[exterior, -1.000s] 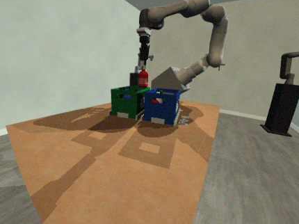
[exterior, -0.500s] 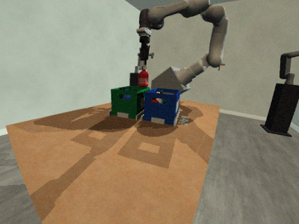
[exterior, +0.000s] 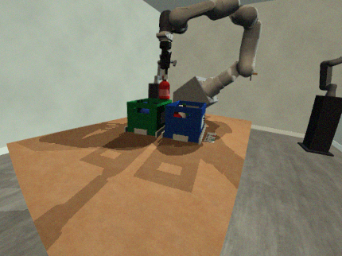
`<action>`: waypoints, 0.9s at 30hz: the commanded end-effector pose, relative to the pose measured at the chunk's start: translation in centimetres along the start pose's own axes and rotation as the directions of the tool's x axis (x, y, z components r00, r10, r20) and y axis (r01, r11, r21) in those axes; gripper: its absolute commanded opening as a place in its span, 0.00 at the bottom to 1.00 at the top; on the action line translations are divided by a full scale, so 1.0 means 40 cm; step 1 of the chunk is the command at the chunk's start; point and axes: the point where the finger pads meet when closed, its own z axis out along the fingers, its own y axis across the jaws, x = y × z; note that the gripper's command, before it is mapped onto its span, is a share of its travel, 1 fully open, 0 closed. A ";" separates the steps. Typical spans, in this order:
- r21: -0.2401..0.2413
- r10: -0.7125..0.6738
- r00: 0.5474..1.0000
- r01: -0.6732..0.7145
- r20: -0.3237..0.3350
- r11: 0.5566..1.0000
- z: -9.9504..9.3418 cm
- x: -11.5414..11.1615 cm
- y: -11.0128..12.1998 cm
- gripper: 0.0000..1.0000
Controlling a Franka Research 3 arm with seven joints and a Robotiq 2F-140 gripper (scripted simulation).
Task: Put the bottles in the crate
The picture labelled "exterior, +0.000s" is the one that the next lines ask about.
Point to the green crate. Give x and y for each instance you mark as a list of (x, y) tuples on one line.
[(151, 122)]

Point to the blue bottle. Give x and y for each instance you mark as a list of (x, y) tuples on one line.
[(144, 111)]

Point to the blue crate with dividers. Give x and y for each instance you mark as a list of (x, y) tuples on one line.
[(189, 126)]

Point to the beige paper pick list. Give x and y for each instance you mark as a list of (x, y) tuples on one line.
[(210, 137)]

